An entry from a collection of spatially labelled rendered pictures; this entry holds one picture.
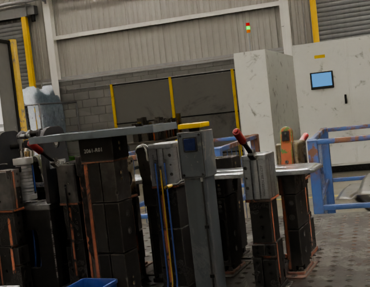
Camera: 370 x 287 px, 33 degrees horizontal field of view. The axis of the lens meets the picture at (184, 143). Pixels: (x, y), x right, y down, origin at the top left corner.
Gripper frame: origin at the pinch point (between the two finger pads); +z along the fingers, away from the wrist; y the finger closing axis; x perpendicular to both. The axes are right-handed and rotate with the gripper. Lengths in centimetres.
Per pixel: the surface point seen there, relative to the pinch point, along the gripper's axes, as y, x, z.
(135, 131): -45, -83, -13
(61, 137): -45, -62, -13
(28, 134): -25.2, -35.6, -14.4
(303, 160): 15, -109, 3
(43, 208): -31, -42, 8
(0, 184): -38, -34, -1
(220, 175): -14, -92, 3
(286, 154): 7, -106, 0
